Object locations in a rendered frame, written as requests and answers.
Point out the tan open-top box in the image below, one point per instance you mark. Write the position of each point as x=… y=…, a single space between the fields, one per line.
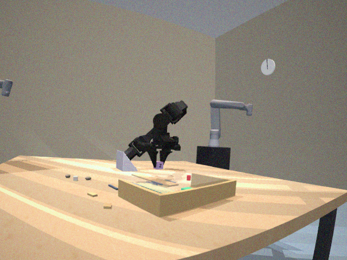
x=164 y=194

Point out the purple cube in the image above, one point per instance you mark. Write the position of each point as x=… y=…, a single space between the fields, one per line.
x=159 y=165

